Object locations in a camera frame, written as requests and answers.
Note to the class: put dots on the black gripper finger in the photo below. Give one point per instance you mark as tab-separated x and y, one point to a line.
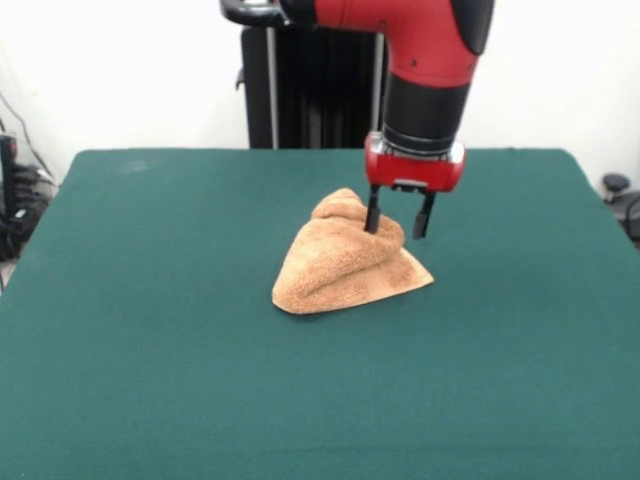
373	210
422	215

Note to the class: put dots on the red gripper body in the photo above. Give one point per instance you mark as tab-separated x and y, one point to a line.
415	172

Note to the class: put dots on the tan terry cloth towel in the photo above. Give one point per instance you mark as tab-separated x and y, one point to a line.
340	270

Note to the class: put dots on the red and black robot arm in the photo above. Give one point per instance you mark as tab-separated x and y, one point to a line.
430	55

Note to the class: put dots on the dark green table cloth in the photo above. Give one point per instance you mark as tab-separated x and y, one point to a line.
150	310

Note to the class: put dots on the black plug bundle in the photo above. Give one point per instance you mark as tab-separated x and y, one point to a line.
32	182

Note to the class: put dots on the black upright device, red light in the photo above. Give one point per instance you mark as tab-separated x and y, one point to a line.
8	200

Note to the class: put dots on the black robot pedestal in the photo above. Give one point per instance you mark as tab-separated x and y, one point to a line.
290	90

